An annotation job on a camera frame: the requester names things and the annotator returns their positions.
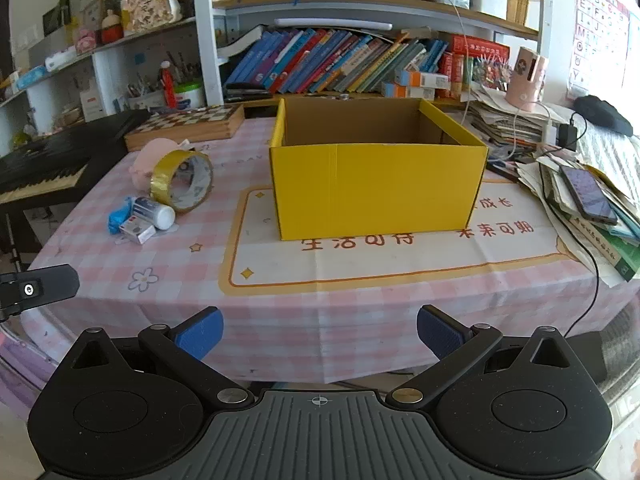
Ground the red and white pen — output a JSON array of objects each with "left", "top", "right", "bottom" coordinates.
[{"left": 160, "top": 60, "right": 178, "bottom": 109}]

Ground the black keyboard piano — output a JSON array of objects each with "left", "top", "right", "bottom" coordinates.
[{"left": 0, "top": 109, "right": 151, "bottom": 206}]

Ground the long row of leaning books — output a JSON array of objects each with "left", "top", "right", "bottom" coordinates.
[{"left": 222, "top": 27, "right": 451, "bottom": 95}]

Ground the yellow cardboard box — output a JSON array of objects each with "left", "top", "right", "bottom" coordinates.
[{"left": 269, "top": 96, "right": 490, "bottom": 242}]

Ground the white flowered ornament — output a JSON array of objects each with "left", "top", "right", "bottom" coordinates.
[{"left": 120, "top": 0, "right": 182, "bottom": 33}]

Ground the white side shelf unit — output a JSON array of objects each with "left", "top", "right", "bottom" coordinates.
[{"left": 0, "top": 15, "right": 201, "bottom": 126}]

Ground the pink checked cloth desktop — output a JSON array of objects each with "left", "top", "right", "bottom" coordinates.
[{"left": 10, "top": 105, "right": 640, "bottom": 421}]

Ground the pile of books and papers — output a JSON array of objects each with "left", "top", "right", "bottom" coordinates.
[{"left": 515, "top": 150, "right": 640, "bottom": 288}]

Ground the holder full of pens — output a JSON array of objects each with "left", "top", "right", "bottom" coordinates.
[{"left": 126, "top": 72, "right": 166, "bottom": 110}]

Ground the stack of loose papers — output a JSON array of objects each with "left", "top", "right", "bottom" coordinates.
[{"left": 462, "top": 82, "right": 556, "bottom": 148}]

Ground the white jar green lid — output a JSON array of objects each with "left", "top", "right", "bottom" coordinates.
[{"left": 172, "top": 80, "right": 206, "bottom": 109}]

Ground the white cable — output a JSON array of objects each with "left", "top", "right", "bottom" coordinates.
[{"left": 422, "top": 0, "right": 556, "bottom": 156}]

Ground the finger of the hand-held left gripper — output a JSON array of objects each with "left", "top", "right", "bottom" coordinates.
[{"left": 0, "top": 265, "right": 81, "bottom": 323}]

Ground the set of red books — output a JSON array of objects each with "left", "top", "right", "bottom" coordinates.
[{"left": 447, "top": 34, "right": 511, "bottom": 101}]

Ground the alphabet wall poster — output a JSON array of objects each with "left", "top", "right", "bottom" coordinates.
[{"left": 567, "top": 0, "right": 632, "bottom": 101}]

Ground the gold tape roll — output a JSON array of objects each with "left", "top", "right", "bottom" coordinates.
[{"left": 149, "top": 149, "right": 215, "bottom": 214}]

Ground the red round pot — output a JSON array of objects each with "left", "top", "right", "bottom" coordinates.
[{"left": 100, "top": 9, "right": 125, "bottom": 45}]

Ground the pink cup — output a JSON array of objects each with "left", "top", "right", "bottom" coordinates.
[{"left": 505, "top": 46, "right": 550, "bottom": 111}]

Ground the black charging cable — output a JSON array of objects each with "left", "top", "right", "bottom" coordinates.
[{"left": 565, "top": 230, "right": 601, "bottom": 338}]

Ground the small white box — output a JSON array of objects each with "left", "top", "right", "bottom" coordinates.
[{"left": 119, "top": 216, "right": 157, "bottom": 246}]

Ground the blue packet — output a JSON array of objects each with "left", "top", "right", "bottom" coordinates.
[{"left": 107, "top": 196, "right": 137, "bottom": 235}]

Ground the wooden chessboard box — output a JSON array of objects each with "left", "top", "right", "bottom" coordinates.
[{"left": 123, "top": 103, "right": 246, "bottom": 152}]

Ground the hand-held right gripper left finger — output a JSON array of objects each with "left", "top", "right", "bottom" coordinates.
[{"left": 67, "top": 306, "right": 256, "bottom": 411}]

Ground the pink plush toy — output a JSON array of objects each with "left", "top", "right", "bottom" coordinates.
[{"left": 129, "top": 137, "right": 198, "bottom": 188}]

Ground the dark phone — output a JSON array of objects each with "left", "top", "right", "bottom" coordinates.
[{"left": 559, "top": 164, "right": 620, "bottom": 225}]

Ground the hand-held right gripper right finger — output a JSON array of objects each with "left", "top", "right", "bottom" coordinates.
[{"left": 385, "top": 305, "right": 573, "bottom": 411}]

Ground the white blue tube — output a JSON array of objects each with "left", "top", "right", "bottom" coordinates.
[{"left": 131, "top": 196, "right": 177, "bottom": 232}]

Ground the orange and white carton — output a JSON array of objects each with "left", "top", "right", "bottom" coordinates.
[
  {"left": 395, "top": 69, "right": 450, "bottom": 89},
  {"left": 382, "top": 82, "right": 436, "bottom": 101}
]

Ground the black hat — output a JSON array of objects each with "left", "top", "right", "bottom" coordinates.
[{"left": 572, "top": 95, "right": 635, "bottom": 136}]

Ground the white framed wooden bookshelf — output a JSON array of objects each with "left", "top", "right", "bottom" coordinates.
[{"left": 192, "top": 0, "right": 546, "bottom": 108}]

